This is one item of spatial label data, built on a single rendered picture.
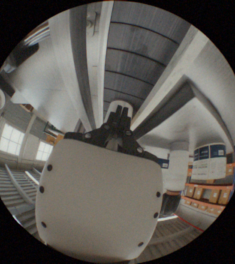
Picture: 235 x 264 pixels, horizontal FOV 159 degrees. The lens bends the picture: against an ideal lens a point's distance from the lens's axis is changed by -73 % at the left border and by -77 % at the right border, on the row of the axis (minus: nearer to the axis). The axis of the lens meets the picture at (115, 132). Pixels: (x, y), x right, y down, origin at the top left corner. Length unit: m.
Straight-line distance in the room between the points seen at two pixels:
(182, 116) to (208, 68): 0.13
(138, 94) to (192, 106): 0.11
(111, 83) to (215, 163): 0.44
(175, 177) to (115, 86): 0.32
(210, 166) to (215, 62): 0.34
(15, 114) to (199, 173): 5.98
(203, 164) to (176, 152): 0.16
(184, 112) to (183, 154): 0.19
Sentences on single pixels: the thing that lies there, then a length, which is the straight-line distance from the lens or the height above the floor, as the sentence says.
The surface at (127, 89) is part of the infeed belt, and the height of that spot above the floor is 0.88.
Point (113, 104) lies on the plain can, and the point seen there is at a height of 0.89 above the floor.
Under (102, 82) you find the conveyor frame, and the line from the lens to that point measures 0.16.
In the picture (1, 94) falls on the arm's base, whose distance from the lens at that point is 0.79.
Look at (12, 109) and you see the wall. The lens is 5.62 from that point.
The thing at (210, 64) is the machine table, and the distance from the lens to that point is 0.21.
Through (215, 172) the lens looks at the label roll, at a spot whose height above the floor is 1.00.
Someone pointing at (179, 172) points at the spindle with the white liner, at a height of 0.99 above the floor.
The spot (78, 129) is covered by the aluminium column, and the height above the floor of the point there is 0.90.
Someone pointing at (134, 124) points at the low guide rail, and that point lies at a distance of 0.18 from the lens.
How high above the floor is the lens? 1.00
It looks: 20 degrees down
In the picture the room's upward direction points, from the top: 165 degrees counter-clockwise
